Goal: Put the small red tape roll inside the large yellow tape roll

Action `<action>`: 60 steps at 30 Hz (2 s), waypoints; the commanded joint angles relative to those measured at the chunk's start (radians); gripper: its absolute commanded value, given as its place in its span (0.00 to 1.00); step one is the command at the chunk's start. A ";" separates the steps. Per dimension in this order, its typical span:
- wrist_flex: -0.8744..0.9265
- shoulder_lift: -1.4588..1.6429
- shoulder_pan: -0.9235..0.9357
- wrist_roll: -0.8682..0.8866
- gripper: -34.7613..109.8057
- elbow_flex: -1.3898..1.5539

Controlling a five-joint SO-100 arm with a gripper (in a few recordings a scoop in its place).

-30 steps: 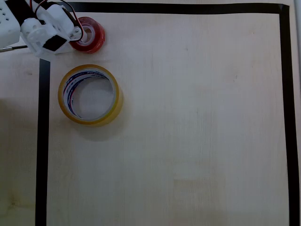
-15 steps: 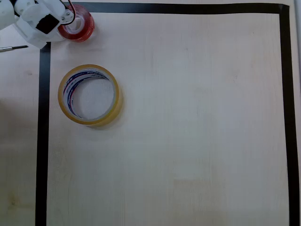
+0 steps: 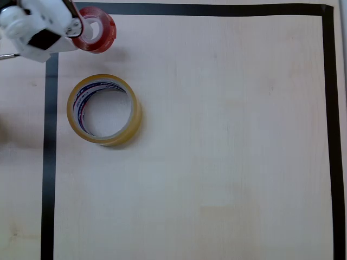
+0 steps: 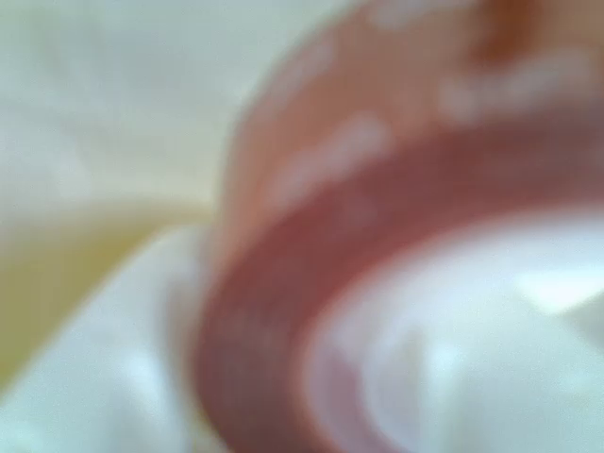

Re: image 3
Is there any small red tape roll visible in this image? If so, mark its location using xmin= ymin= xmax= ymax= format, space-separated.
xmin=70 ymin=6 xmax=117 ymax=54

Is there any large clear yellowish tape roll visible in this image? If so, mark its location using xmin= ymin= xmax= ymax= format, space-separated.
xmin=66 ymin=73 xmax=143 ymax=147

